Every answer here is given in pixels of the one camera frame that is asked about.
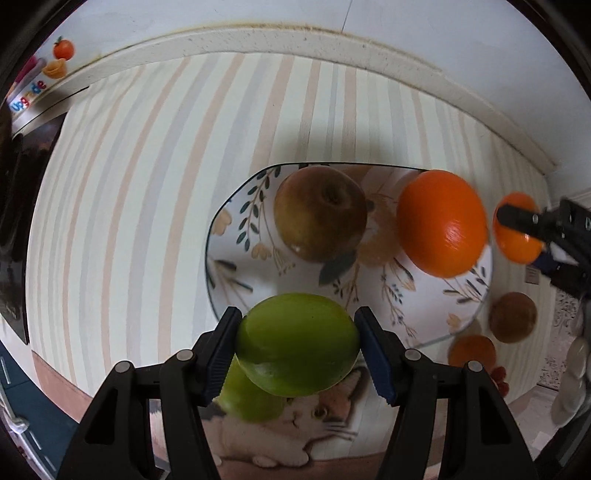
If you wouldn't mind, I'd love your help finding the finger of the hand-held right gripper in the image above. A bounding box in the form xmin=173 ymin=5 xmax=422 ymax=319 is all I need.
xmin=498 ymin=204 xmax=555 ymax=241

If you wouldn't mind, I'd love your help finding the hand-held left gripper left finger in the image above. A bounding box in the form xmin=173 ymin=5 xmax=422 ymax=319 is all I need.
xmin=55 ymin=305 xmax=243 ymax=480

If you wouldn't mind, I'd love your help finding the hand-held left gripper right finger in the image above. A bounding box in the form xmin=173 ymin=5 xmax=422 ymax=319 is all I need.
xmin=353 ymin=306 xmax=539 ymax=480

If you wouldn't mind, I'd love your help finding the small orange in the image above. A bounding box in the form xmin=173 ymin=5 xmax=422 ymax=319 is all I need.
xmin=492 ymin=192 xmax=546 ymax=264
xmin=448 ymin=335 xmax=498 ymax=370

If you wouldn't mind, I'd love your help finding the green apple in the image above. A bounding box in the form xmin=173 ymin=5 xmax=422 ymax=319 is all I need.
xmin=235 ymin=292 xmax=361 ymax=397

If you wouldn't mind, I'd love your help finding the floral ceramic plate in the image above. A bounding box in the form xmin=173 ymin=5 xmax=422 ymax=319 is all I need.
xmin=205 ymin=163 xmax=493 ymax=348

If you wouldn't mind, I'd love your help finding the large orange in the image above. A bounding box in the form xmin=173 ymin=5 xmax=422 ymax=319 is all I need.
xmin=396 ymin=170 xmax=489 ymax=278

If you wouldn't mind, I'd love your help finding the brown kiwi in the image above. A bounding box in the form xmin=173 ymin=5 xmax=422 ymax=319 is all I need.
xmin=490 ymin=292 xmax=537 ymax=344

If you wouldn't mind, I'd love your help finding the white rounded object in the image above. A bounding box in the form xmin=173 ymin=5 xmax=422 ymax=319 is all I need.
xmin=551 ymin=336 xmax=591 ymax=428

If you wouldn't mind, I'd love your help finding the brown russet pear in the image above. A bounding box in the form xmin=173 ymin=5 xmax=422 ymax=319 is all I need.
xmin=274 ymin=165 xmax=368 ymax=263

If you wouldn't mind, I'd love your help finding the striped tablecloth with cat print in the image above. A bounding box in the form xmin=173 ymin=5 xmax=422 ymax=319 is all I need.
xmin=25 ymin=51 xmax=555 ymax=472

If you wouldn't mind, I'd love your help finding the pink sticker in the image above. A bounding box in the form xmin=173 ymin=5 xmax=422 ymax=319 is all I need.
xmin=17 ymin=55 xmax=45 ymax=83

